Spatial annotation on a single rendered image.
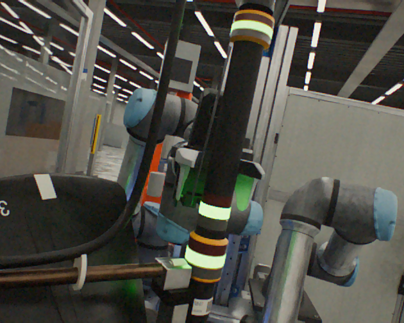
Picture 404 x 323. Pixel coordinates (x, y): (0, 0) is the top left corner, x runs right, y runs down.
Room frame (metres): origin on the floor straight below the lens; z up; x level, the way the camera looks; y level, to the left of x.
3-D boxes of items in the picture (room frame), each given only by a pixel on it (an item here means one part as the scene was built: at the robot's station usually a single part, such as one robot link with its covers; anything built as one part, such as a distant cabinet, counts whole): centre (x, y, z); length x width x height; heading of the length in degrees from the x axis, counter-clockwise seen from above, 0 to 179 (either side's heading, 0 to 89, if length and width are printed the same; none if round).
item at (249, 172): (0.38, -0.06, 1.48); 0.09 x 0.03 x 0.06; 27
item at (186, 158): (0.37, 0.02, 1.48); 0.09 x 0.03 x 0.06; 174
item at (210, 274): (0.35, -0.02, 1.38); 0.04 x 0.04 x 0.01
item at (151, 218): (1.16, 0.12, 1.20); 0.13 x 0.12 x 0.14; 114
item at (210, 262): (0.35, -0.02, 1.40); 0.04 x 0.04 x 0.01
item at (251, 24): (0.35, -0.02, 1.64); 0.04 x 0.04 x 0.01
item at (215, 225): (0.35, -0.02, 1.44); 0.03 x 0.03 x 0.01
